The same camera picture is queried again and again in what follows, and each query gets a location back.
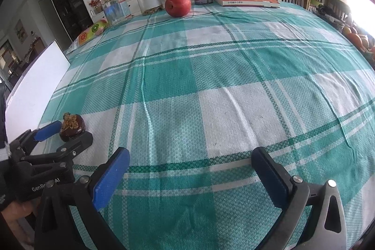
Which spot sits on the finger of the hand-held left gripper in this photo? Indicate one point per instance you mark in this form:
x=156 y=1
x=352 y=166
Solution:
x=77 y=143
x=47 y=131

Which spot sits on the white board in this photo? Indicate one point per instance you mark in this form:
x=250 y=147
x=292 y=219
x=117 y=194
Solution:
x=38 y=83

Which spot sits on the framed wall picture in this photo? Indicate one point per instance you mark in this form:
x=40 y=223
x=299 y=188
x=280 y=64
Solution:
x=20 y=30

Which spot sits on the green white checked tablecloth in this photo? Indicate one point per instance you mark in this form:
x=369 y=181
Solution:
x=205 y=77

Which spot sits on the black bag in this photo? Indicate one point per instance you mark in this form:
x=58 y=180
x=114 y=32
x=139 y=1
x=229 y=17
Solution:
x=325 y=11

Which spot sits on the fruit print packet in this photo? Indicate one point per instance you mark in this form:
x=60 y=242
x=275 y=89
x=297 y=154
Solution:
x=90 y=31

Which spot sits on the person's left hand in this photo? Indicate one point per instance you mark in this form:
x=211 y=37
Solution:
x=20 y=210

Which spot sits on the pile of oranges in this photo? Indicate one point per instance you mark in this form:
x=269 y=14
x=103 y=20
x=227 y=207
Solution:
x=356 y=39

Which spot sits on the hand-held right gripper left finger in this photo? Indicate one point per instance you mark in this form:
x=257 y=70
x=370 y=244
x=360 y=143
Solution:
x=111 y=176

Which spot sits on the small dark fruit dried calyx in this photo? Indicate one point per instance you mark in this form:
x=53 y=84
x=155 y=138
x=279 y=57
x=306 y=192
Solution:
x=73 y=130

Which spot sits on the glass jar gold lid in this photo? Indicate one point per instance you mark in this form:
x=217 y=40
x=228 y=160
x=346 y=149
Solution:
x=115 y=9

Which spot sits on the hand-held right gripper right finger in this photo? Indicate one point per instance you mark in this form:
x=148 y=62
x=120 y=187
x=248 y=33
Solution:
x=268 y=179

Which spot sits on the red apple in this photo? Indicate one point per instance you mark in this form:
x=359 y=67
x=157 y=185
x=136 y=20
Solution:
x=177 y=5

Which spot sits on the red flower decoration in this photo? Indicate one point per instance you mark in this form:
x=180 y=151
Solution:
x=95 y=1

